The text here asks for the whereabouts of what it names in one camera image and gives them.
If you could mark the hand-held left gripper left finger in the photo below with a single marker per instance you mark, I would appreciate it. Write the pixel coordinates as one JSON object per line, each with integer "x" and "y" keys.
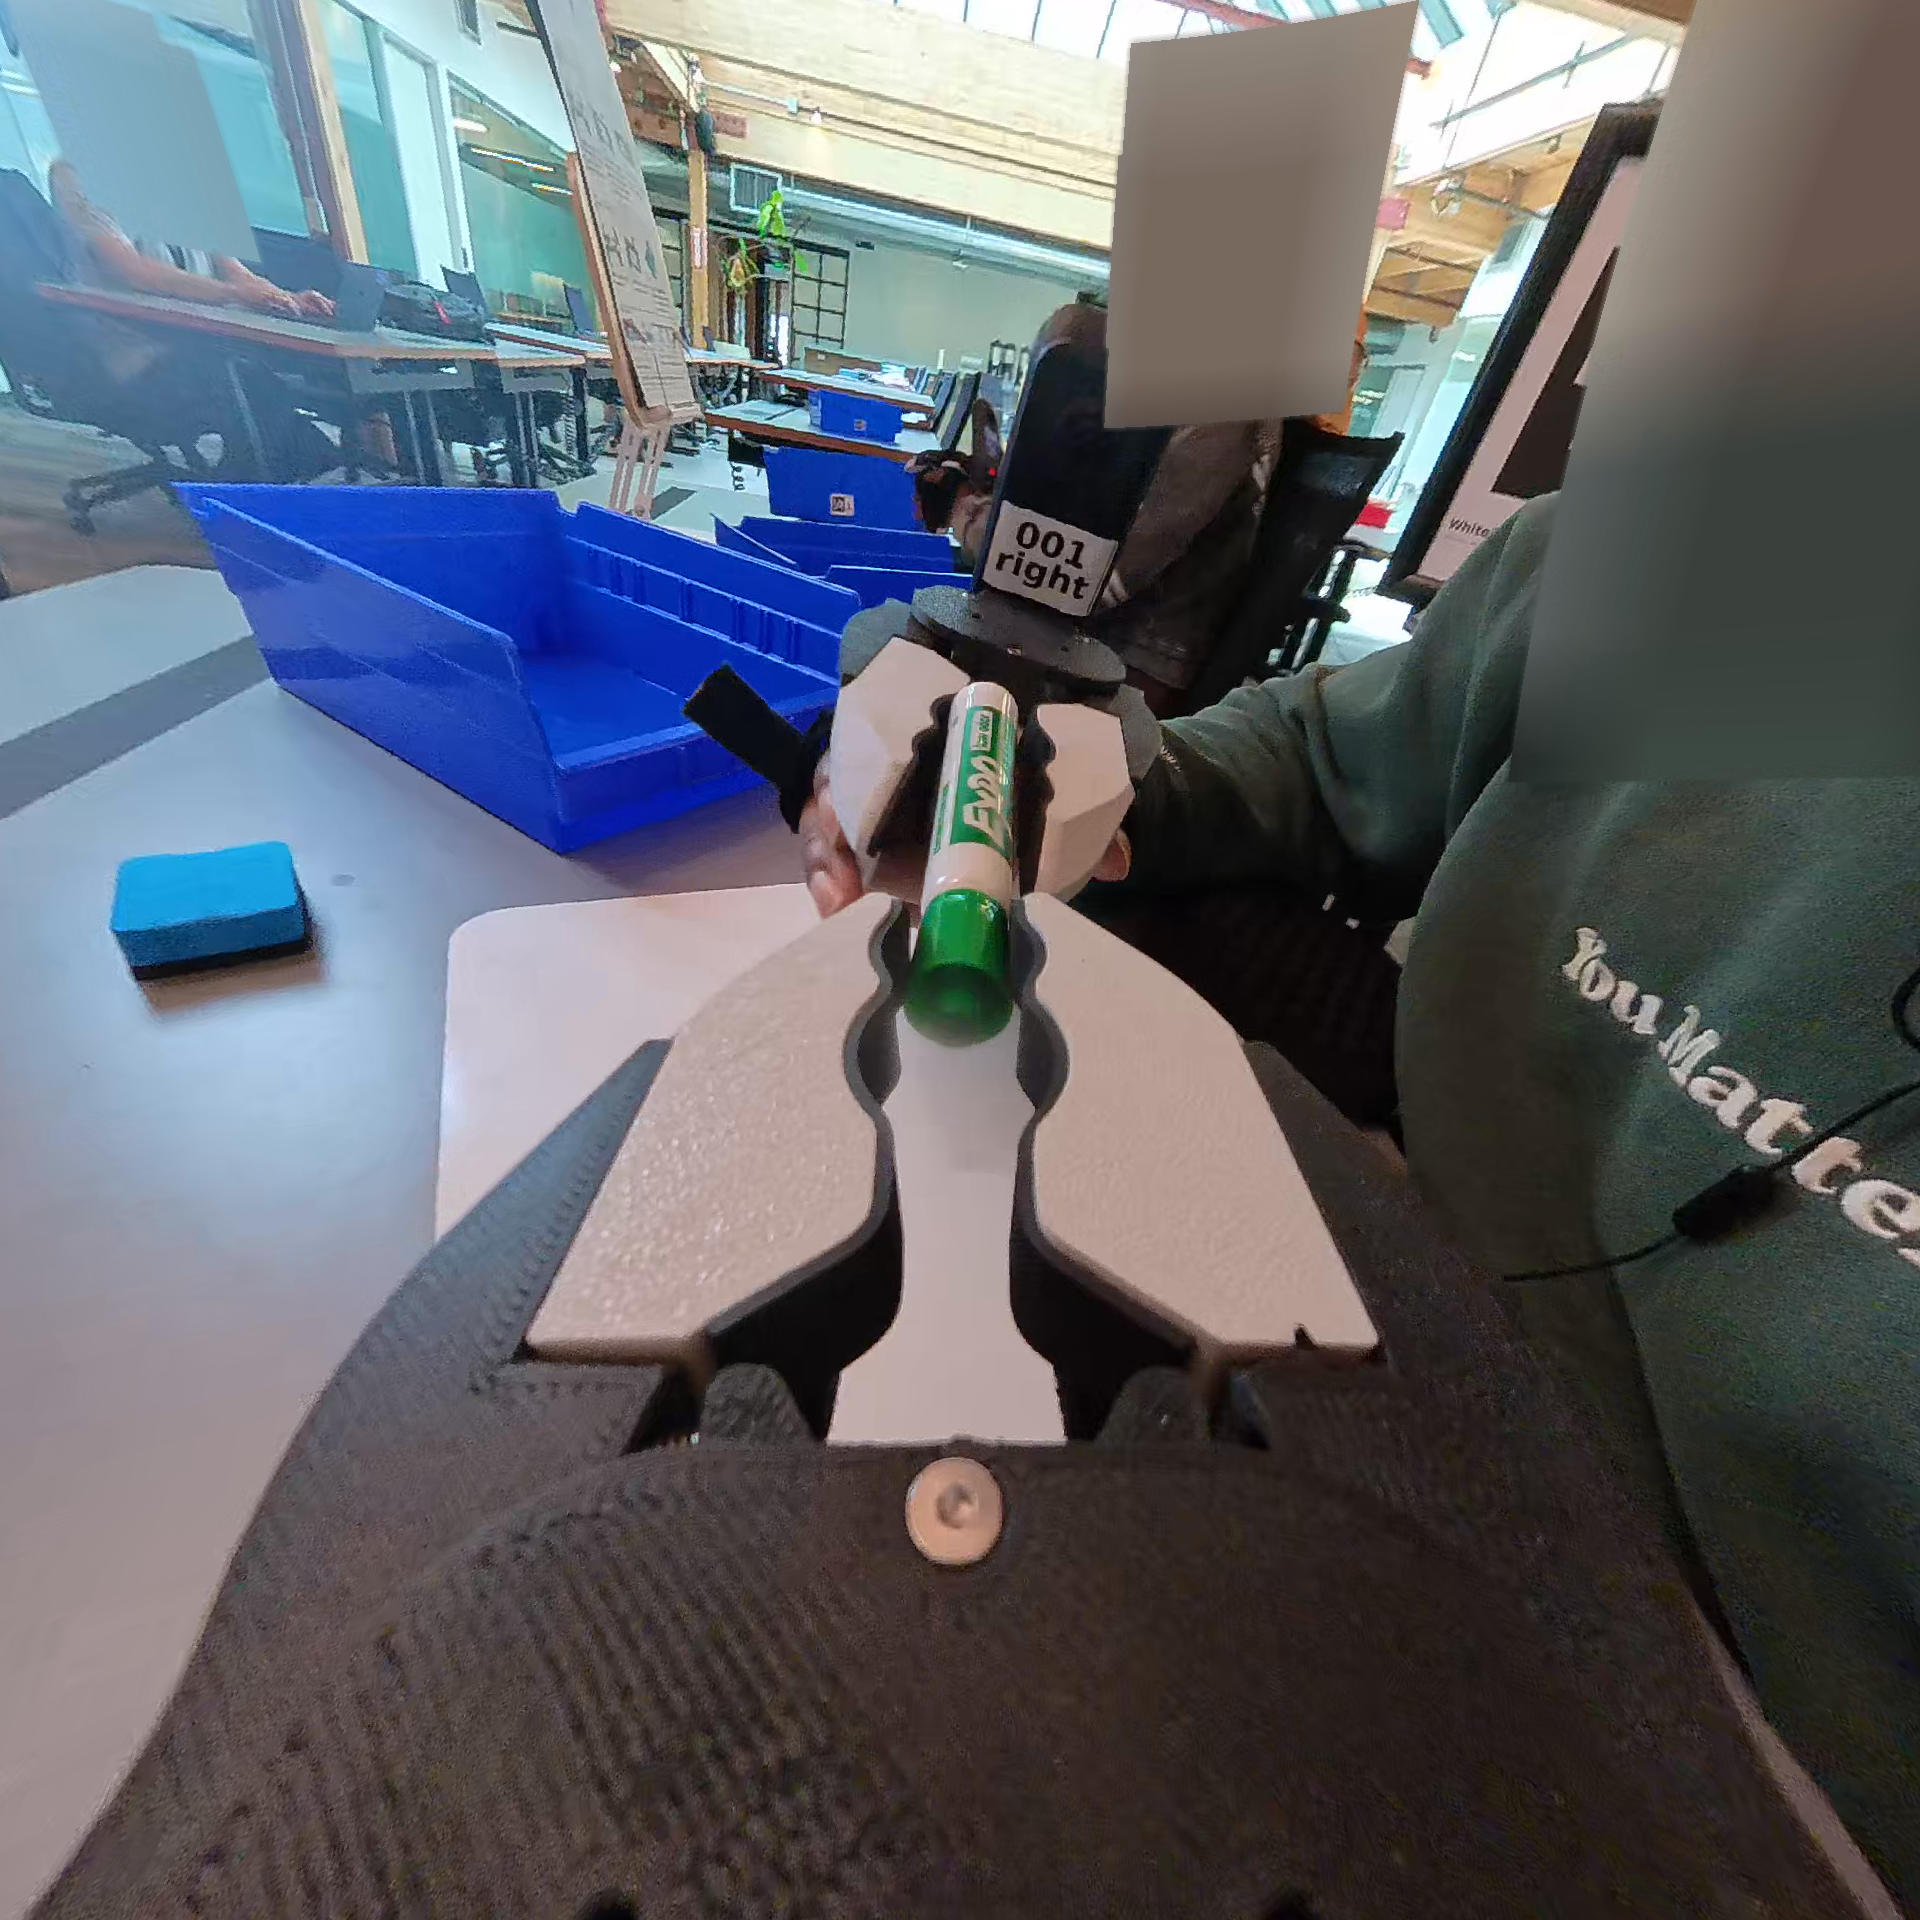
{"x": 721, "y": 1200}

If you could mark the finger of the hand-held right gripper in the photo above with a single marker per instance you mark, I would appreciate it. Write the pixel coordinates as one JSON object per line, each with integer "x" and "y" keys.
{"x": 1087, "y": 795}
{"x": 885, "y": 765}

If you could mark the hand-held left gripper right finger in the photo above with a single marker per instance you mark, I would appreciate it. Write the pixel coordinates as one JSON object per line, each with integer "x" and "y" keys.
{"x": 1188, "y": 1200}

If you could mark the green dry-erase marker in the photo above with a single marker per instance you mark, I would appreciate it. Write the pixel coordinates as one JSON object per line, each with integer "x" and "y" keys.
{"x": 977, "y": 786}

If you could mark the green marker cap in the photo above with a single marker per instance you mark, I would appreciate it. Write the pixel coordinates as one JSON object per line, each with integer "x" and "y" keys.
{"x": 960, "y": 976}

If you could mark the white whiteboard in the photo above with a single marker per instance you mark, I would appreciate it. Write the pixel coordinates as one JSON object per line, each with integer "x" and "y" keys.
{"x": 572, "y": 1019}

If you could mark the blue whiteboard eraser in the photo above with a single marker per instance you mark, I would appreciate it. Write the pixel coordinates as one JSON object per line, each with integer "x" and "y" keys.
{"x": 212, "y": 908}

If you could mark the person's right hand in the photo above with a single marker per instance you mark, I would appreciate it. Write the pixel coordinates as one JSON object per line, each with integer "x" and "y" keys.
{"x": 825, "y": 872}

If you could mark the blue plastic bin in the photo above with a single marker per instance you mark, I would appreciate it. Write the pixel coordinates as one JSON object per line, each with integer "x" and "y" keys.
{"x": 511, "y": 645}
{"x": 856, "y": 553}

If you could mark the black mesh chair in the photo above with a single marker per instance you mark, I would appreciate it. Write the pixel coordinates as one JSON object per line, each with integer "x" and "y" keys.
{"x": 1306, "y": 556}

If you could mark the framed black-and-white tag sign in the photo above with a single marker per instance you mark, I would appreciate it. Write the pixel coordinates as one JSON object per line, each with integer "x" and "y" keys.
{"x": 1532, "y": 391}

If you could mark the white standing sign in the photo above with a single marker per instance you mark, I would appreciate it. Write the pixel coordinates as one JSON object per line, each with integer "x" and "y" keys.
{"x": 624, "y": 210}

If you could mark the wooden office table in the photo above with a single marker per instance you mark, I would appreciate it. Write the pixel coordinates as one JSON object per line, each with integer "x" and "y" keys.
{"x": 332, "y": 345}

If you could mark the black office chair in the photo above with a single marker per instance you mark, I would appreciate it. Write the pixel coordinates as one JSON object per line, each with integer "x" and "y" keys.
{"x": 76, "y": 391}

